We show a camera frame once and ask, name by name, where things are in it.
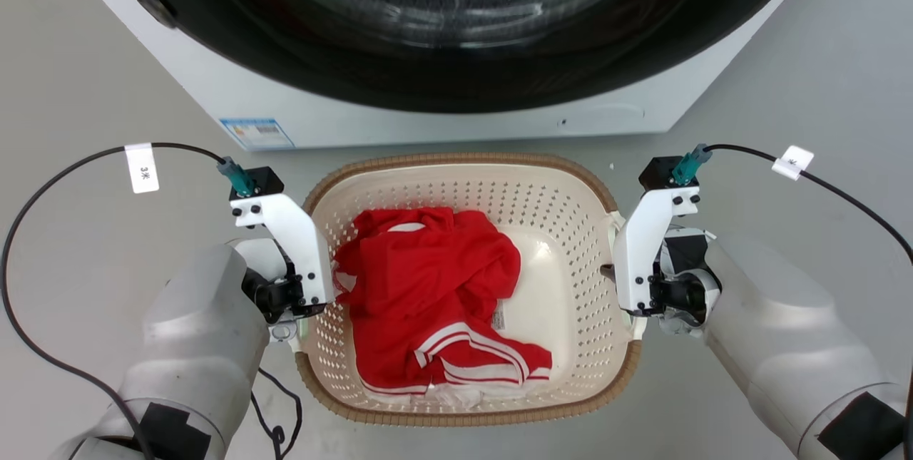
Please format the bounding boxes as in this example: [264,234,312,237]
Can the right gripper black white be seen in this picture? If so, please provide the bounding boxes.
[601,227,723,337]

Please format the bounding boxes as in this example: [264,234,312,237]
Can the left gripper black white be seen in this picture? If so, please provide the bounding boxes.
[232,237,329,344]

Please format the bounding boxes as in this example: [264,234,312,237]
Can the beige perforated laundry basket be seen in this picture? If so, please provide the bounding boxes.
[295,153,643,427]

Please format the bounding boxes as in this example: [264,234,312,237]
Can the red garment with white stripes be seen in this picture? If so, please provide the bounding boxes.
[333,206,554,398]

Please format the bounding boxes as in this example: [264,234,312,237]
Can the blue energy label sticker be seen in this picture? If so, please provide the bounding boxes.
[219,117,296,151]

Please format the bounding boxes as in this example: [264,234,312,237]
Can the white front-load washing machine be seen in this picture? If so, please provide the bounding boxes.
[60,0,830,152]

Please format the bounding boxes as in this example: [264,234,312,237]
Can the black round washer door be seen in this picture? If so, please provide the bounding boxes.
[100,0,814,116]

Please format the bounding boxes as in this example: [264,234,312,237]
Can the thin black looped cable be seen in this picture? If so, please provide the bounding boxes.
[249,367,305,460]

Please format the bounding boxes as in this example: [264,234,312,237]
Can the white cable tag with print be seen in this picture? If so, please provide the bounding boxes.
[123,143,160,195]

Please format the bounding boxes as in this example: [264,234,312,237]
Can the small white cable tag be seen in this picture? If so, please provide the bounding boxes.
[770,145,815,182]

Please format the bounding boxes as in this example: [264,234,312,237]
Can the black right camera cable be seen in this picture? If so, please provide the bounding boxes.
[670,143,913,266]

